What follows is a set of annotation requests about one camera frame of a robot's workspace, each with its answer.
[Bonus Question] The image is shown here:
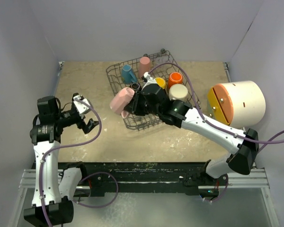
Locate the grey wire dish rack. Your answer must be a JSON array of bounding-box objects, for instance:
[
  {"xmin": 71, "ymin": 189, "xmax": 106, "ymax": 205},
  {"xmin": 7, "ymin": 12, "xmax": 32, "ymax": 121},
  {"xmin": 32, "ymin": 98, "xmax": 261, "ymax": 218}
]
[{"xmin": 106, "ymin": 48, "xmax": 202, "ymax": 131}]

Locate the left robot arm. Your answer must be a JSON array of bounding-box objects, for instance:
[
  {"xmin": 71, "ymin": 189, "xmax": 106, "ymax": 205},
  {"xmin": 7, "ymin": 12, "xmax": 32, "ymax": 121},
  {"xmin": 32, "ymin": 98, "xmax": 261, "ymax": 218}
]
[{"xmin": 23, "ymin": 93, "xmax": 99, "ymax": 227}]

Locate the orange and yellow lid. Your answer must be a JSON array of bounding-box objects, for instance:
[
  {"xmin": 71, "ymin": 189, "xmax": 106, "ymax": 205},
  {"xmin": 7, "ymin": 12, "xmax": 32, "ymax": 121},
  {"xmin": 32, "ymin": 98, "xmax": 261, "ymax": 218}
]
[{"xmin": 207, "ymin": 83, "xmax": 234, "ymax": 125}]

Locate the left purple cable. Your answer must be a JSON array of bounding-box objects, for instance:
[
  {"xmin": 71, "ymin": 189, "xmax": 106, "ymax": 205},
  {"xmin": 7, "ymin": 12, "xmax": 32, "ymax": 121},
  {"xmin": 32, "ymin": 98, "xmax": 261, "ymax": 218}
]
[{"xmin": 38, "ymin": 99, "xmax": 119, "ymax": 227}]

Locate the white cylinder container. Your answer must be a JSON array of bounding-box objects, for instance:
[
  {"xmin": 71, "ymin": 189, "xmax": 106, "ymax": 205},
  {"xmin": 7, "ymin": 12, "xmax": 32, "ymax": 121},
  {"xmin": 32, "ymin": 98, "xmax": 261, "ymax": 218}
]
[{"xmin": 223, "ymin": 80, "xmax": 266, "ymax": 128}]

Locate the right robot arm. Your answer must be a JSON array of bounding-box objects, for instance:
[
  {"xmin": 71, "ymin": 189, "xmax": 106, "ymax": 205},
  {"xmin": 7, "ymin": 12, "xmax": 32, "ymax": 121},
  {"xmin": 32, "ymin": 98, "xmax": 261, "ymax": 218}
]
[{"xmin": 124, "ymin": 84, "xmax": 259, "ymax": 185}]

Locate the clear glass cup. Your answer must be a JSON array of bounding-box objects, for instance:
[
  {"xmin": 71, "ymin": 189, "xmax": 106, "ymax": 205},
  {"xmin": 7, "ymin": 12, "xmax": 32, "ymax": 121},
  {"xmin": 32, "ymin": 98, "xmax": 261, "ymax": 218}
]
[{"xmin": 153, "ymin": 55, "xmax": 169, "ymax": 67}]

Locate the yellow mug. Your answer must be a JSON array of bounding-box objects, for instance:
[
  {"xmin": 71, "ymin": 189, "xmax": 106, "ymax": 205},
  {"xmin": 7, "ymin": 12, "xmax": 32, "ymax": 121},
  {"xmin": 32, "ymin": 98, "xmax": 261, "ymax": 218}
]
[{"xmin": 155, "ymin": 77, "xmax": 167, "ymax": 90}]

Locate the aluminium frame rail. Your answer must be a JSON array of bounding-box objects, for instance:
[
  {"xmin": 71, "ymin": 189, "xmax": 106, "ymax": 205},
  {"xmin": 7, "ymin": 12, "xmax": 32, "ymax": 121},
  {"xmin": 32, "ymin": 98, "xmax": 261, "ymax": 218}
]
[{"xmin": 19, "ymin": 169, "xmax": 269, "ymax": 189}]

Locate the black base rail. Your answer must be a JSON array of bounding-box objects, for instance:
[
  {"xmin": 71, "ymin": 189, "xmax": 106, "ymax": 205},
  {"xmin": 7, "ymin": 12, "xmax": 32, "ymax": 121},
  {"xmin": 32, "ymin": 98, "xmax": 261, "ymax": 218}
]
[{"xmin": 32, "ymin": 161, "xmax": 254, "ymax": 197}]

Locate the black mug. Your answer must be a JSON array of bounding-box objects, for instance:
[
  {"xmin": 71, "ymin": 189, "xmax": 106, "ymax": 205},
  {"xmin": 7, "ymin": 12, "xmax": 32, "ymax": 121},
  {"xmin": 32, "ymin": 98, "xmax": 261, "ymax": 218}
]
[{"xmin": 130, "ymin": 82, "xmax": 142, "ymax": 92}]

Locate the pink mug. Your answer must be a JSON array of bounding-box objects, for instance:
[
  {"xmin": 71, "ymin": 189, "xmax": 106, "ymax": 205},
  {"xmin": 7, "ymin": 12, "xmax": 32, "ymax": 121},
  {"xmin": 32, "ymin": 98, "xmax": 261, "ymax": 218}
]
[{"xmin": 110, "ymin": 87, "xmax": 135, "ymax": 119}]

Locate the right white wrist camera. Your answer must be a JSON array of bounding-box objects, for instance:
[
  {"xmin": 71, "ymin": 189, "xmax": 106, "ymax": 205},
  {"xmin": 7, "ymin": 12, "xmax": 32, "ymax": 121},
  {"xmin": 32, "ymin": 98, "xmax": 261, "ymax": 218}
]
[{"xmin": 142, "ymin": 72, "xmax": 157, "ymax": 88}]

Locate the pink tumbler cup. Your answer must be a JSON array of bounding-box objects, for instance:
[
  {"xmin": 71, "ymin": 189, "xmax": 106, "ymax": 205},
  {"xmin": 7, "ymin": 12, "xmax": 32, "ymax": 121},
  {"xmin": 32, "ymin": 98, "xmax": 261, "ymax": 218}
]
[{"xmin": 138, "ymin": 56, "xmax": 151, "ymax": 78}]

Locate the white cat mug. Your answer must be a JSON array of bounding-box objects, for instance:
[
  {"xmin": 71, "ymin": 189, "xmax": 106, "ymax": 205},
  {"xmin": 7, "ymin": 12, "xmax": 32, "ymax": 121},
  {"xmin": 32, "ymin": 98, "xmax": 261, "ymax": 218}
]
[{"xmin": 169, "ymin": 84, "xmax": 188, "ymax": 101}]

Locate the blue mug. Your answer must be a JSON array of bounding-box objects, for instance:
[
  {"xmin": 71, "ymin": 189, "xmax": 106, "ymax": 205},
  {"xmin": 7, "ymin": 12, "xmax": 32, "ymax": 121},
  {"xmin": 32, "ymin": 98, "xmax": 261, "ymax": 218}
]
[{"xmin": 121, "ymin": 64, "xmax": 138, "ymax": 84}]

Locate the orange mug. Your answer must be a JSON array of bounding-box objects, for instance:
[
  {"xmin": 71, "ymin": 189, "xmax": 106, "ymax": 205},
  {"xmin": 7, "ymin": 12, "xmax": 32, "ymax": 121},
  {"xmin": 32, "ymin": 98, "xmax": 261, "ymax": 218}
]
[{"xmin": 168, "ymin": 72, "xmax": 183, "ymax": 89}]

